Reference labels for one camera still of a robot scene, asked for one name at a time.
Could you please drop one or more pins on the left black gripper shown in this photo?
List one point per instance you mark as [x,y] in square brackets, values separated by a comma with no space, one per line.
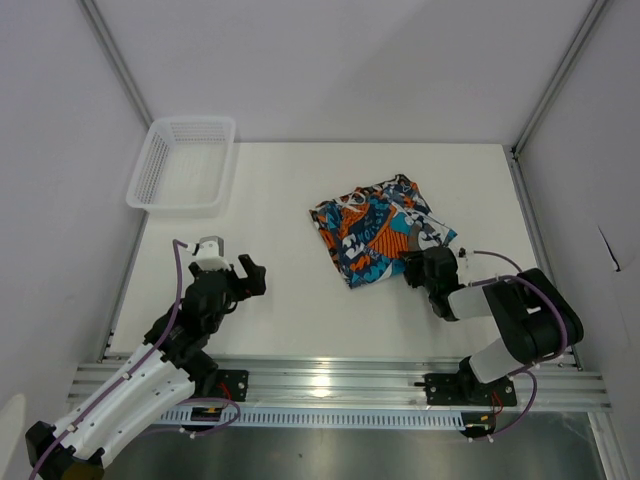
[254,283]

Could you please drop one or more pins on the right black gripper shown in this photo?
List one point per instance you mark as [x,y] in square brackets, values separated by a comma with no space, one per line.
[411,265]

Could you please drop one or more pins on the blue patterned shorts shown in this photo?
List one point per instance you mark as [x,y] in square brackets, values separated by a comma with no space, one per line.
[368,230]

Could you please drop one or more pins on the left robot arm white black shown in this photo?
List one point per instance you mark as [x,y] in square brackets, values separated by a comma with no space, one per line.
[169,368]

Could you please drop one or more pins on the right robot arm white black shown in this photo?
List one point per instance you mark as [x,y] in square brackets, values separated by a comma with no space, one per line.
[535,324]

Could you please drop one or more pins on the white plastic basket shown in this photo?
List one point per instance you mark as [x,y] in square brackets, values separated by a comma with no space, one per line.
[185,167]

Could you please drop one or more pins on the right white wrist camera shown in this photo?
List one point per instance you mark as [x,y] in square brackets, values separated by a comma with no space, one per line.
[466,259]

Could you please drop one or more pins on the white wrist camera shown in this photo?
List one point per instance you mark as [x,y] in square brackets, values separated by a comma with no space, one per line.
[208,254]
[466,259]

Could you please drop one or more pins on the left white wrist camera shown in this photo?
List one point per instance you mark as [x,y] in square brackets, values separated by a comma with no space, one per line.
[208,254]

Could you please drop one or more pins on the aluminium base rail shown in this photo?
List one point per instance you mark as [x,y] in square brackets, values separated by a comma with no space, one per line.
[326,382]

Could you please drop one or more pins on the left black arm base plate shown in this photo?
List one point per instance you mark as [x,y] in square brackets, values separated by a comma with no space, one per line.
[228,384]

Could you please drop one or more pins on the right aluminium side rail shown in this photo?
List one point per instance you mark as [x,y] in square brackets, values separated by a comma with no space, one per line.
[536,201]

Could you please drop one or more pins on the aluminium side rail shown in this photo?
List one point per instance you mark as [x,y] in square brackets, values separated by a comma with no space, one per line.
[536,201]
[114,314]

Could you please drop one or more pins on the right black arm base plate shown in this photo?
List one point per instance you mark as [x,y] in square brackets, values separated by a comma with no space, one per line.
[462,389]

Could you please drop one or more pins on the left aluminium side rail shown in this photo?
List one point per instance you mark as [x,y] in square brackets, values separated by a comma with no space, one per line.
[114,314]

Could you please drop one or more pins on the white slotted cable duct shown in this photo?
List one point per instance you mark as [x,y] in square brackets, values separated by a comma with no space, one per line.
[322,418]

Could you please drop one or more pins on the right aluminium corner post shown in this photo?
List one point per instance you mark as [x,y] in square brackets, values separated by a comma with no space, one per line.
[586,29]

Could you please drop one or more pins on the aluminium corner post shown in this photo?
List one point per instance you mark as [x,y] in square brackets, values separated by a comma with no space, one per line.
[112,53]
[586,29]

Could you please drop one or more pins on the left aluminium corner post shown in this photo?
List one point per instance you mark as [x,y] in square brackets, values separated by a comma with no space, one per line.
[112,53]

